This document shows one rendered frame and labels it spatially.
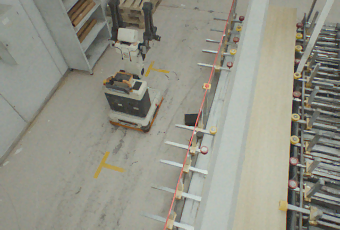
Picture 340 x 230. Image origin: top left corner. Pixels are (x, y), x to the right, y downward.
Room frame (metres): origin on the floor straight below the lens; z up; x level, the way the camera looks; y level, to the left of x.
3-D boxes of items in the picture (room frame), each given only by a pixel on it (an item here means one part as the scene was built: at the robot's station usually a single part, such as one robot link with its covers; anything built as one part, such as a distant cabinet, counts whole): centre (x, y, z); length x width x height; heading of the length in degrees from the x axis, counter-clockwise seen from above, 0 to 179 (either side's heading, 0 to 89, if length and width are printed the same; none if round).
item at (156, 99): (2.42, 0.52, 0.16); 0.67 x 0.64 x 0.25; 157
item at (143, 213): (0.57, 0.13, 0.95); 0.50 x 0.04 x 0.04; 67
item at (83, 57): (3.84, 1.35, 0.78); 0.90 x 0.45 x 1.55; 157
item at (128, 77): (2.32, 0.56, 0.87); 0.23 x 0.15 x 0.11; 67
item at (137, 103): (2.34, 0.55, 0.59); 0.55 x 0.34 x 0.83; 67
